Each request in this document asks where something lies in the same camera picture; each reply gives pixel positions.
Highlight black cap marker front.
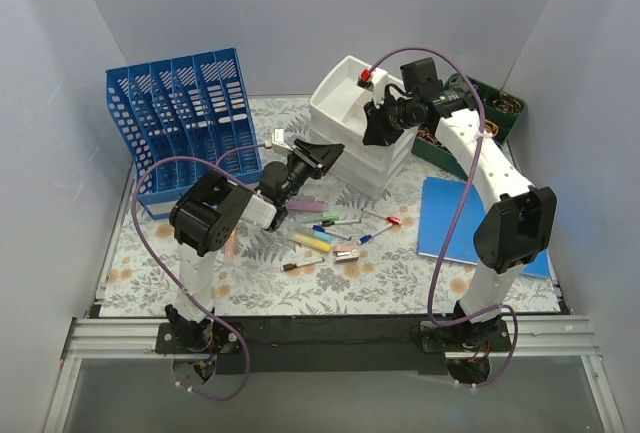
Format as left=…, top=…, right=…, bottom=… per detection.
left=282, top=258, right=325, bottom=272

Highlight aluminium frame rail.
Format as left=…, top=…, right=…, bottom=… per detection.
left=44, top=313, right=624, bottom=432

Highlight red cap marker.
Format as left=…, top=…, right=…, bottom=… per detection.
left=361, top=208, right=401, bottom=225

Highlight blue notebook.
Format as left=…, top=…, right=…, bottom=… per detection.
left=417, top=177, right=557, bottom=279

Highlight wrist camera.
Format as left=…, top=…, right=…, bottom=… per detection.
left=356, top=68, right=397, bottom=107
left=265, top=128, right=293, bottom=157

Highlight pink stapler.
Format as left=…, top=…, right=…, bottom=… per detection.
left=333, top=245, right=361, bottom=264

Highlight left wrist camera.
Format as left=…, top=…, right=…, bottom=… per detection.
left=265, top=128, right=293, bottom=157

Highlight blue pen marker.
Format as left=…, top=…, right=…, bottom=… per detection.
left=312, top=225, right=353, bottom=241

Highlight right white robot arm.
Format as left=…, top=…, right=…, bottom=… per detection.
left=363, top=58, right=557, bottom=351

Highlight white drawer organizer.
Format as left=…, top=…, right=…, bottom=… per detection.
left=309, top=55, right=417, bottom=199

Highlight orange pink highlighter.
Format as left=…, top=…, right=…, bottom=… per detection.
left=223, top=230, right=236, bottom=265

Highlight green compartment tray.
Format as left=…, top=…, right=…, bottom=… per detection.
left=410, top=72, right=529, bottom=179

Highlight yellow highlighter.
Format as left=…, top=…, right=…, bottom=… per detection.
left=288, top=233, right=331, bottom=253

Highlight blue plastic file rack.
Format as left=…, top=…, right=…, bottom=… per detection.
left=106, top=48, right=262, bottom=220

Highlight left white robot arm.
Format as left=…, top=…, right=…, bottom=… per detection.
left=165, top=138, right=345, bottom=353

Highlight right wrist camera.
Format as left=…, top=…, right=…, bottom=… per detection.
left=356, top=68, right=397, bottom=107

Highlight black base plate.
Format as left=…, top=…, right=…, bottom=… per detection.
left=155, top=314, right=512, bottom=375

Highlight green highlighter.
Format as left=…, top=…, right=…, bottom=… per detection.
left=295, top=211, right=341, bottom=224

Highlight black cap marker middle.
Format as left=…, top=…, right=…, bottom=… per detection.
left=320, top=218, right=362, bottom=228

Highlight purple highlighter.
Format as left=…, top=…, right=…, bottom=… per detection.
left=287, top=201, right=328, bottom=212

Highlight blue cap marker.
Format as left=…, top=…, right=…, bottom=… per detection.
left=356, top=223, right=394, bottom=245

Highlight black cap marker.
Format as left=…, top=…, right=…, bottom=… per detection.
left=320, top=218, right=362, bottom=228
left=282, top=258, right=325, bottom=272

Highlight blue highlighter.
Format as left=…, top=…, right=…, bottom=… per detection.
left=289, top=223, right=333, bottom=243

